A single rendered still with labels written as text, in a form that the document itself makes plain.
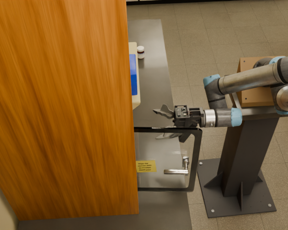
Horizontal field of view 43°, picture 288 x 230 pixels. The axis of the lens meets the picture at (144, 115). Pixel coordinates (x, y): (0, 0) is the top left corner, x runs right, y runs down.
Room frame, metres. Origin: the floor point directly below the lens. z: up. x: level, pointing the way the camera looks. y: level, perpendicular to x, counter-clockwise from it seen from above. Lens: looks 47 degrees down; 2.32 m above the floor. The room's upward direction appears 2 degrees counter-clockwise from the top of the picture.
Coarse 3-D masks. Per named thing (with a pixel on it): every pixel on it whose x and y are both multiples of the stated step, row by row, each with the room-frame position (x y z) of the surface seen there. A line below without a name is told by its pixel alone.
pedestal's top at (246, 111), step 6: (234, 96) 1.39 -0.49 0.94; (234, 102) 1.36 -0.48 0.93; (240, 108) 1.30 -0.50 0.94; (246, 108) 1.30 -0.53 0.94; (252, 108) 1.30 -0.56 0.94; (258, 108) 1.30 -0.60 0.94; (264, 108) 1.30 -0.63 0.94; (270, 108) 1.30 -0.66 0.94; (246, 114) 1.26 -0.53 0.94; (252, 114) 1.26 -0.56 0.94; (258, 114) 1.26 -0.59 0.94; (264, 114) 1.26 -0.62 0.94; (270, 114) 1.26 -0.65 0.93; (276, 114) 1.26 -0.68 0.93
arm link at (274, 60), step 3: (276, 57) 1.33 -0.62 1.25; (279, 57) 1.31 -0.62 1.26; (282, 57) 1.30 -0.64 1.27; (270, 60) 1.35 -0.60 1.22; (273, 60) 1.30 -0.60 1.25; (276, 60) 1.30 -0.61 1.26; (267, 63) 1.34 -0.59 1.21; (270, 63) 1.30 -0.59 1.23; (270, 84) 1.26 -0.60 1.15; (273, 84) 1.24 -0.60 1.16; (276, 84) 1.23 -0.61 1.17; (279, 84) 1.22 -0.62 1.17; (282, 84) 1.22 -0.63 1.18; (285, 84) 1.22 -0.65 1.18; (270, 87) 1.25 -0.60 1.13; (273, 87) 1.23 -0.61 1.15
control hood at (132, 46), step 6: (132, 42) 1.11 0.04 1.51; (132, 48) 1.08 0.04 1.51; (138, 72) 0.95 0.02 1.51; (138, 78) 0.92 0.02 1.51; (138, 84) 0.88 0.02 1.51; (138, 90) 0.85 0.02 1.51; (132, 96) 0.83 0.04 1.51; (138, 96) 0.83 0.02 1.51; (132, 102) 0.80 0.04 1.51; (138, 102) 0.80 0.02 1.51
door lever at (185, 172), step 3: (183, 162) 0.78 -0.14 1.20; (186, 162) 0.78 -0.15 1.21; (189, 162) 0.78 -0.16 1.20; (186, 165) 0.77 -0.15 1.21; (186, 168) 0.76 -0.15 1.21; (165, 171) 0.75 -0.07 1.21; (168, 171) 0.75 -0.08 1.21; (171, 171) 0.74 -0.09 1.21; (174, 171) 0.74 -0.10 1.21; (177, 171) 0.74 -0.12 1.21; (180, 171) 0.74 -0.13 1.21; (183, 171) 0.74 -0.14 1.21; (186, 171) 0.74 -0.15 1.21; (171, 174) 0.74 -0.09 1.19; (174, 174) 0.74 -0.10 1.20; (177, 174) 0.74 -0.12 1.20; (180, 174) 0.74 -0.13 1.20; (183, 174) 0.74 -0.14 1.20; (186, 174) 0.73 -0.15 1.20
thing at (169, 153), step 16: (144, 128) 0.80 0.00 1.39; (160, 128) 0.79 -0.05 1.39; (176, 128) 0.79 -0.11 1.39; (192, 128) 0.79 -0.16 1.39; (144, 144) 0.80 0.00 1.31; (160, 144) 0.79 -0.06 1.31; (176, 144) 0.79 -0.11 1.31; (192, 144) 0.79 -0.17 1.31; (144, 160) 0.80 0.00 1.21; (160, 160) 0.79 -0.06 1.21; (176, 160) 0.79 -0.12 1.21; (192, 160) 0.78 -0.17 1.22; (144, 176) 0.80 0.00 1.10; (160, 176) 0.79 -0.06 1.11; (176, 176) 0.79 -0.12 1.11; (192, 176) 0.78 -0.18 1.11
